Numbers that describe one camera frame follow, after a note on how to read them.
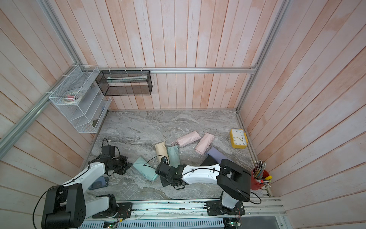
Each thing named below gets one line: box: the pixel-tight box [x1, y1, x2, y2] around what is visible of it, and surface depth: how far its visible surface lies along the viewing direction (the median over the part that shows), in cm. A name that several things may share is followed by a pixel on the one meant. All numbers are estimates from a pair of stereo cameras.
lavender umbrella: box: [205, 146, 234, 164], surface depth 95 cm
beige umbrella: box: [154, 141, 170, 163], surface depth 96 cm
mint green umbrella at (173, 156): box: [166, 145, 181, 168], surface depth 93 cm
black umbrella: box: [199, 154, 219, 167], surface depth 91 cm
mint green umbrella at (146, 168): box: [132, 156, 159, 181], surface depth 86 cm
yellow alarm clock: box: [229, 128, 249, 149], surface depth 100 cm
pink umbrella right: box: [194, 132, 215, 156], surface depth 98 cm
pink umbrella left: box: [171, 130, 202, 148], surface depth 100 cm
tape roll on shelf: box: [62, 91, 83, 104], surface depth 75 cm
